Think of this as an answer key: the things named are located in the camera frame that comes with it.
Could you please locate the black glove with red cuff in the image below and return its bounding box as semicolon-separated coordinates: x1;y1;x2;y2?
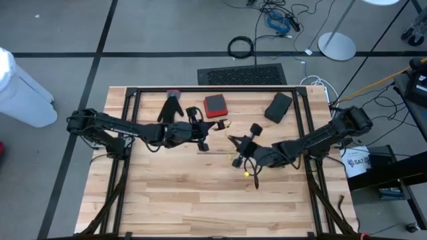
157;89;185;124

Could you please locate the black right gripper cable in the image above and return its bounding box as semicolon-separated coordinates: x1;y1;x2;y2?
244;158;262;190

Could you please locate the red box with dark lid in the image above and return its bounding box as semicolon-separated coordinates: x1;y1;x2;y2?
203;94;230;119

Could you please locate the blue floor cable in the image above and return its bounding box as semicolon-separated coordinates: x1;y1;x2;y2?
265;11;292;35

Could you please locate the black metal table frame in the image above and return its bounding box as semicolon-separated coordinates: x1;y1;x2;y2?
75;85;360;240

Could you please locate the black spool for yellow cord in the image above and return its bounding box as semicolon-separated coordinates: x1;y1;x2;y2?
215;118;232;132

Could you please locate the brown strap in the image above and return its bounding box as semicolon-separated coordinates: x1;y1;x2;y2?
336;194;347;219

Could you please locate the yellow floor cable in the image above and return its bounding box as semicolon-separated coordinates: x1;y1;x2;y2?
338;57;427;103

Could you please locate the black pouch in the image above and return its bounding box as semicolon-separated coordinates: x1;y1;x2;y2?
264;92;294;124

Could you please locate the coiled black floor cable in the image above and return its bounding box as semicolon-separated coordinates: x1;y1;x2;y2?
227;35;256;61

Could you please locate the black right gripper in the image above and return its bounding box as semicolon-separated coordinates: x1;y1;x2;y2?
227;135;268;168

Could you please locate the cart with black casters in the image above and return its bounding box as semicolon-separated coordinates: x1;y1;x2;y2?
400;0;427;47

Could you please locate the small black box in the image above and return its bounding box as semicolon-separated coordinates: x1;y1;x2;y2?
366;145;398;169

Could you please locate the black desk device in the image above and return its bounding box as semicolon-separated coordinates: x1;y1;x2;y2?
409;57;427;108

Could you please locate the black floor vent grate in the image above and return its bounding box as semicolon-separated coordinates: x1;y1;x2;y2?
196;63;288;87

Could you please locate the white floor cable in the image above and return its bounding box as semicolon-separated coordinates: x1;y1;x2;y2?
299;75;340;101

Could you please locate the black power strip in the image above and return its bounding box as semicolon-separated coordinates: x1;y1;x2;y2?
285;13;302;33

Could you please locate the black side desk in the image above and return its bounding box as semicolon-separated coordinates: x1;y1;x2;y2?
346;71;427;231

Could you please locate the white trash bin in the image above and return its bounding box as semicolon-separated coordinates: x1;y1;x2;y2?
0;46;59;129

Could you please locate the silver lamp stand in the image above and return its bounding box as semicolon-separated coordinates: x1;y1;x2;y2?
317;0;401;62

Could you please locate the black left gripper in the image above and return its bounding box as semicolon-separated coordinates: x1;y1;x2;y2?
163;120;218;149

